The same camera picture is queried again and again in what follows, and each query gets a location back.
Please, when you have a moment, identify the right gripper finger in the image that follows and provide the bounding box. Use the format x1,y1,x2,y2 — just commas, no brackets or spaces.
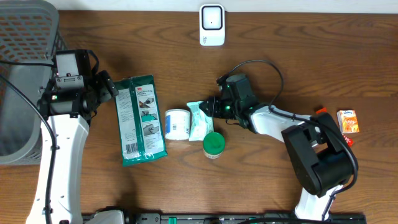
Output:
199,104,214,118
200,96,216,108

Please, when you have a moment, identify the teal wet wipes pack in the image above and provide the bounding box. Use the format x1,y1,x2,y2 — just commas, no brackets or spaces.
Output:
187,101,214,141

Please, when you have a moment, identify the white plastic bottle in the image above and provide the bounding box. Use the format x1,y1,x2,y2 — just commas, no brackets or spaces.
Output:
165,109,190,141

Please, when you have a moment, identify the green lid small jar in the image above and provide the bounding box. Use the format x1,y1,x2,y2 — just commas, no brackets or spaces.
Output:
203,132,226,159

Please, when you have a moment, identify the green white instruction package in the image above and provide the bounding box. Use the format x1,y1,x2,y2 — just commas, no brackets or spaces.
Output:
115,75,167,166

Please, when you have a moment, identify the orange white small packet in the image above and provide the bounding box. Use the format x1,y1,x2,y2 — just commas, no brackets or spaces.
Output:
336,110,360,134

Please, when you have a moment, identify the red Nescafe stick sachet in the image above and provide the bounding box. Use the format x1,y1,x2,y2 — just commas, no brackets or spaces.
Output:
315,108,354,147

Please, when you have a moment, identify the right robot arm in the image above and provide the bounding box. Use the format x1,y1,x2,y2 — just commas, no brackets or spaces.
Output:
199,97,358,221

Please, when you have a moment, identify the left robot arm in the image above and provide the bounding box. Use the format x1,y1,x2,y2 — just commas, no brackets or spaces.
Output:
26,70,118,223

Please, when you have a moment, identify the white barcode scanner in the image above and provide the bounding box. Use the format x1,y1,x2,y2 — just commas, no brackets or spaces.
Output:
199,4,226,47

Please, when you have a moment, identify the grey plastic mesh basket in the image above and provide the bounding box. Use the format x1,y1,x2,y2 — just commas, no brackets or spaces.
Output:
0,0,68,166

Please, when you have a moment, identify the left black cable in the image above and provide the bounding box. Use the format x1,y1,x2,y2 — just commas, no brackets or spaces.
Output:
0,58,60,224

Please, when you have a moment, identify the black cable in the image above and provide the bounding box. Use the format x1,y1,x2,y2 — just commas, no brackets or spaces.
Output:
0,58,60,224
216,59,359,220

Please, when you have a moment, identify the right black cable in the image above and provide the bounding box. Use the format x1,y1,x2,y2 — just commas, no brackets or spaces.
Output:
216,59,359,220

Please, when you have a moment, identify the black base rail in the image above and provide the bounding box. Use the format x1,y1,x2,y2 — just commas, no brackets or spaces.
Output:
124,212,367,224

